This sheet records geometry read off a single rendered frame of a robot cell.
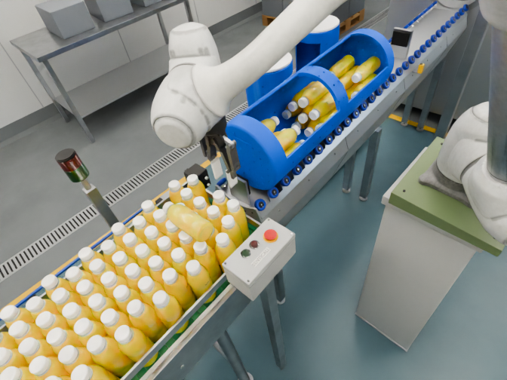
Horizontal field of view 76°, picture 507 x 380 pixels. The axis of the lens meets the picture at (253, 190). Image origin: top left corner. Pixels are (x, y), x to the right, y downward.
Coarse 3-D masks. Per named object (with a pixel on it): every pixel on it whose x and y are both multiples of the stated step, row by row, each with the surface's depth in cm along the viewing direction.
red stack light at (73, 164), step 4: (76, 156) 105; (72, 160) 103; (76, 160) 105; (80, 160) 107; (60, 164) 103; (64, 164) 103; (68, 164) 103; (72, 164) 104; (76, 164) 105; (80, 164) 106; (64, 168) 104; (68, 168) 104; (72, 168) 105; (76, 168) 106
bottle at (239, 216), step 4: (240, 208) 107; (228, 212) 107; (232, 212) 106; (236, 212) 106; (240, 212) 107; (244, 212) 109; (232, 216) 106; (236, 216) 106; (240, 216) 107; (244, 216) 109; (236, 220) 107; (240, 220) 108; (244, 220) 110; (240, 224) 109; (244, 224) 111; (244, 228) 112; (248, 228) 116; (244, 232) 113; (248, 232) 116; (244, 236) 114; (248, 236) 116; (244, 240) 116
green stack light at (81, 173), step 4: (80, 168) 107; (84, 168) 109; (68, 172) 105; (72, 172) 106; (76, 172) 106; (80, 172) 107; (84, 172) 109; (88, 172) 111; (68, 176) 108; (72, 176) 107; (76, 176) 107; (80, 176) 108; (84, 176) 109; (72, 180) 108; (76, 180) 108; (80, 180) 109
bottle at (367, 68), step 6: (366, 60) 150; (372, 60) 149; (378, 60) 150; (360, 66) 146; (366, 66) 146; (372, 66) 147; (378, 66) 151; (354, 72) 148; (360, 72) 145; (366, 72) 145; (372, 72) 149; (366, 78) 148
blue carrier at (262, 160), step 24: (336, 48) 157; (360, 48) 155; (384, 48) 142; (312, 72) 126; (384, 72) 144; (264, 96) 122; (288, 96) 145; (336, 96) 124; (360, 96) 135; (240, 120) 110; (288, 120) 146; (336, 120) 128; (240, 144) 113; (264, 144) 105; (312, 144) 121; (240, 168) 124; (264, 168) 112; (288, 168) 115
